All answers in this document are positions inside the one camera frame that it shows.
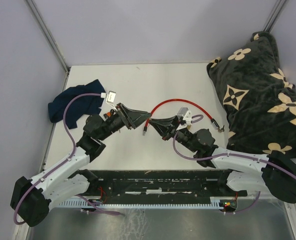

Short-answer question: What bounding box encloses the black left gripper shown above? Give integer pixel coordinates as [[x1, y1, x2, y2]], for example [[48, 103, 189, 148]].
[[98, 102, 152, 141]]

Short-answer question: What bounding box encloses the navy blue cloth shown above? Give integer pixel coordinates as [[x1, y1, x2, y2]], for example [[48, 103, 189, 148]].
[[48, 79, 105, 129]]

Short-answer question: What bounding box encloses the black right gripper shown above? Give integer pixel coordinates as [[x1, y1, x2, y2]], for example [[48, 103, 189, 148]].
[[148, 115, 198, 153]]

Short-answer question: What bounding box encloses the silver key bunch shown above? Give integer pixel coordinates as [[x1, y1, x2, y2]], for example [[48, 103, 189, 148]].
[[218, 126, 225, 133]]

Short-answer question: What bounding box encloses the red cable lock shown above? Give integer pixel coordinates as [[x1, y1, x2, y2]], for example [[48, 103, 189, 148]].
[[151, 98, 219, 130]]

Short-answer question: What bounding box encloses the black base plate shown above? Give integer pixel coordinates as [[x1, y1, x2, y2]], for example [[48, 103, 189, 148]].
[[83, 170, 247, 197]]

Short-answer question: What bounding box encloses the black floral blanket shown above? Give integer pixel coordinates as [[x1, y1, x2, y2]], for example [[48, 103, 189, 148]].
[[207, 31, 296, 159]]

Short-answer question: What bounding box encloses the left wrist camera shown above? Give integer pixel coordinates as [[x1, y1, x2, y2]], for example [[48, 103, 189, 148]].
[[101, 90, 117, 110]]

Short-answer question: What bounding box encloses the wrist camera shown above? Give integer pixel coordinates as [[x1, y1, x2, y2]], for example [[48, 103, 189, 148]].
[[176, 107, 192, 130], [101, 90, 117, 110]]

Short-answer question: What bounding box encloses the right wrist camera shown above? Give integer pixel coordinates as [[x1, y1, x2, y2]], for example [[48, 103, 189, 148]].
[[176, 107, 192, 130]]

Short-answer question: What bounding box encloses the white slotted cable duct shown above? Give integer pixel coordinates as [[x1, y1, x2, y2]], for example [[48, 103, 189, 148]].
[[58, 197, 232, 210]]

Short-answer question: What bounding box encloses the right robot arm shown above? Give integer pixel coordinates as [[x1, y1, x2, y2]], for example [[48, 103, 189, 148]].
[[148, 114, 296, 204]]

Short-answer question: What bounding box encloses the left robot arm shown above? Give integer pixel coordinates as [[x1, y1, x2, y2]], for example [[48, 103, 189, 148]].
[[10, 103, 151, 227]]

